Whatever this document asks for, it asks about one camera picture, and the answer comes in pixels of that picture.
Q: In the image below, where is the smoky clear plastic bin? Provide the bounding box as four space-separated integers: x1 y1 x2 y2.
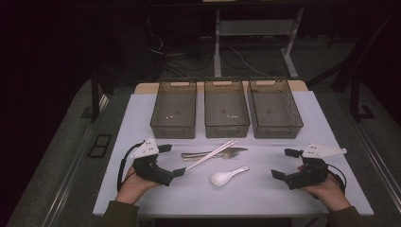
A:
248 78 305 140
203 79 252 139
149 79 198 140

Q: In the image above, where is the white chopstick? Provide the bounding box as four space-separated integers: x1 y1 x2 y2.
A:
188 139 236 168
183 140 238 173

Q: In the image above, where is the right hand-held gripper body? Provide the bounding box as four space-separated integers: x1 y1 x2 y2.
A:
283 142 348 191

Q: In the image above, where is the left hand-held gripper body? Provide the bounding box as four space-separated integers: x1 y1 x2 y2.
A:
130 137 175 187

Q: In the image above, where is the white ceramic soup spoon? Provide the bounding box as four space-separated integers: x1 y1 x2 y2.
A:
210 166 251 187

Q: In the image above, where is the dark metal stand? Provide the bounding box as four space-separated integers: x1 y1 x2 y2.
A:
349 79 376 122

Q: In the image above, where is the person's left hand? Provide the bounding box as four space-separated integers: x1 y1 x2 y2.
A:
114 165 162 205

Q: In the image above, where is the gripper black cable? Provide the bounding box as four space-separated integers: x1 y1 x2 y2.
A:
116 141 145 193
325 163 348 195

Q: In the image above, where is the white floor cable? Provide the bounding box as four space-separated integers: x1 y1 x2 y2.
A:
231 46 272 79

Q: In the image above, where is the steel table knife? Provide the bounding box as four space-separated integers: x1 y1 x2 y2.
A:
181 147 250 158

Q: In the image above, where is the steel fork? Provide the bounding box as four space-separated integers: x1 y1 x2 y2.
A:
182 149 242 163

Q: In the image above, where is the bundle of black floor cables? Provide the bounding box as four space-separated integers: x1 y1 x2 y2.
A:
148 15 216 79

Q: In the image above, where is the white metal table frame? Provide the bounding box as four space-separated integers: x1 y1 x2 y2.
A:
213 8 305 79

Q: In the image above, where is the person's right hand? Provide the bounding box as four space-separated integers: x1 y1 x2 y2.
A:
297 165 352 212

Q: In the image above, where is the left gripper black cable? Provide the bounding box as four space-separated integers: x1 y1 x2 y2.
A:
116 141 145 193

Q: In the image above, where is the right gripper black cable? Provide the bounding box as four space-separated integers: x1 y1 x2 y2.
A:
325 163 348 195

